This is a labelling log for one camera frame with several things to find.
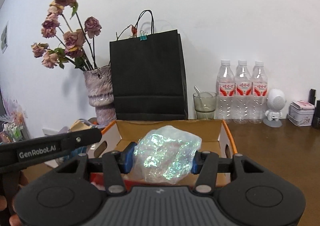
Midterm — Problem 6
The white astronaut figure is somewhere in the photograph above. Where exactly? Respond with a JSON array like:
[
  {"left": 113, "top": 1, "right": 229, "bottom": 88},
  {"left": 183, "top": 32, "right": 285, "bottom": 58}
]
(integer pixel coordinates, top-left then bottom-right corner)
[{"left": 263, "top": 88, "right": 286, "bottom": 128}]

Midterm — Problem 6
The glass cup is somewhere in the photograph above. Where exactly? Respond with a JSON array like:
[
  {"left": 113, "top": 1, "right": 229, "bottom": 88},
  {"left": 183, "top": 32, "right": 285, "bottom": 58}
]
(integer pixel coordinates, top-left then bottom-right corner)
[{"left": 193, "top": 92, "right": 217, "bottom": 120}]

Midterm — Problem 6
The spoon in glass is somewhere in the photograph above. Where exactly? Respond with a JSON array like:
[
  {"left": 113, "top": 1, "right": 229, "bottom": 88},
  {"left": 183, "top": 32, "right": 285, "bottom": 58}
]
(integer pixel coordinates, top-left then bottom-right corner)
[{"left": 194, "top": 85, "right": 208, "bottom": 120}]

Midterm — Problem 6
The person hand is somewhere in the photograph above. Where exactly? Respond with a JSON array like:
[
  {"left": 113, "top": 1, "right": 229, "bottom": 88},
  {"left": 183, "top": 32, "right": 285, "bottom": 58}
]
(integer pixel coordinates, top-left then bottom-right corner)
[{"left": 1, "top": 171, "right": 28, "bottom": 226}]

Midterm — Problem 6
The small tin box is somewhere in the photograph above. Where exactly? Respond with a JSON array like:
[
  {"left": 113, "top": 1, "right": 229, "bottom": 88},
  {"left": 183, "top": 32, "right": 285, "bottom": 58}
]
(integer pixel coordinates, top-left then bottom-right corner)
[{"left": 287, "top": 101, "right": 315, "bottom": 127}]

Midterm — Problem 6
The tall black tube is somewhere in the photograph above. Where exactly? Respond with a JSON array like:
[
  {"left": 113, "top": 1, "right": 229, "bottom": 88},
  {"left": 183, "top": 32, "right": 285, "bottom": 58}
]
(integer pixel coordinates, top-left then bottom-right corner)
[{"left": 311, "top": 100, "right": 320, "bottom": 130}]

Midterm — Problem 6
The iridescent plastic bag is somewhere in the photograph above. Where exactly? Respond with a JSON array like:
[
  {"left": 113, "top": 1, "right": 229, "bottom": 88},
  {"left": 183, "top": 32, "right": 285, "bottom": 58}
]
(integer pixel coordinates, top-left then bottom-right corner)
[{"left": 130, "top": 125, "right": 202, "bottom": 184}]

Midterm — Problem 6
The water bottle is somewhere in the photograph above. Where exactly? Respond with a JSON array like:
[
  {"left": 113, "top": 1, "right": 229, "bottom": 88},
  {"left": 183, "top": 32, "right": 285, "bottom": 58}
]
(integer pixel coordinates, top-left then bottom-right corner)
[
  {"left": 234, "top": 60, "right": 252, "bottom": 124},
  {"left": 250, "top": 61, "right": 268, "bottom": 124},
  {"left": 216, "top": 60, "right": 235, "bottom": 122}
]

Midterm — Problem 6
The purple ceramic vase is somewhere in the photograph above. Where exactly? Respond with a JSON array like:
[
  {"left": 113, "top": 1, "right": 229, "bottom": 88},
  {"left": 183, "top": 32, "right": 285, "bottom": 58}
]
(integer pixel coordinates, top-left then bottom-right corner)
[{"left": 84, "top": 65, "right": 116, "bottom": 126}]

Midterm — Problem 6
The red cardboard box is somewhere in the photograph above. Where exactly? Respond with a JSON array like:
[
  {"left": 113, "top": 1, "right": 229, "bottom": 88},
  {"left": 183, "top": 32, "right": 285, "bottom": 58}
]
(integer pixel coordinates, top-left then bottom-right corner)
[{"left": 88, "top": 120, "right": 237, "bottom": 189}]

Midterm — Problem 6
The purple tissue pack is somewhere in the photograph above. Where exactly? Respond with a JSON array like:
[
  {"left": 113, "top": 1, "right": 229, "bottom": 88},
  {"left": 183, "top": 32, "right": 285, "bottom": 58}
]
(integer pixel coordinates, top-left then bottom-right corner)
[{"left": 44, "top": 118, "right": 98, "bottom": 168}]

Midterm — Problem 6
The right water bottle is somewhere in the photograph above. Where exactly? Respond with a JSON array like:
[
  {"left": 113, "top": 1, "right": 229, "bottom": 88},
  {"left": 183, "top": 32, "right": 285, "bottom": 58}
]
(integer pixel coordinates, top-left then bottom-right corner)
[{"left": 250, "top": 61, "right": 268, "bottom": 124}]

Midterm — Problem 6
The black paper bag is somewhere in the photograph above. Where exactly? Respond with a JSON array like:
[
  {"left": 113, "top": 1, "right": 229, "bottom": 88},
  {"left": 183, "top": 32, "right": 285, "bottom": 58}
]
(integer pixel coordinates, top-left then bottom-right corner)
[{"left": 110, "top": 22, "right": 188, "bottom": 121}]

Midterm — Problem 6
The teal binder clip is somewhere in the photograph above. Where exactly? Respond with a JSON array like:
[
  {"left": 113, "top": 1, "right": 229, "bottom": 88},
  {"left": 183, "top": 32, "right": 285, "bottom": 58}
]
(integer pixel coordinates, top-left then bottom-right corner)
[{"left": 139, "top": 30, "right": 148, "bottom": 41}]

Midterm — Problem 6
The dried rose bouquet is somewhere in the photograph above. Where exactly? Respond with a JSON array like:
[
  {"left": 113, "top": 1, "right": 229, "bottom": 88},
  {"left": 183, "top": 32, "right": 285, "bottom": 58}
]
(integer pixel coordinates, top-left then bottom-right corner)
[{"left": 31, "top": 0, "right": 102, "bottom": 72}]

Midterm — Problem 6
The middle water bottle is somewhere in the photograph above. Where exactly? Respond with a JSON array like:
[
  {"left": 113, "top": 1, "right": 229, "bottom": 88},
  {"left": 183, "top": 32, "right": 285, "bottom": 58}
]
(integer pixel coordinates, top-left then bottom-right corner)
[{"left": 234, "top": 60, "right": 252, "bottom": 124}]

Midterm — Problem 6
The left water bottle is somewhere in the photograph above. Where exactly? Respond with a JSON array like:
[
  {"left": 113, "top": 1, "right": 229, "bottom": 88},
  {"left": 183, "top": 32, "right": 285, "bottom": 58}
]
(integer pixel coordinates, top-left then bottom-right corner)
[{"left": 216, "top": 60, "right": 235, "bottom": 122}]

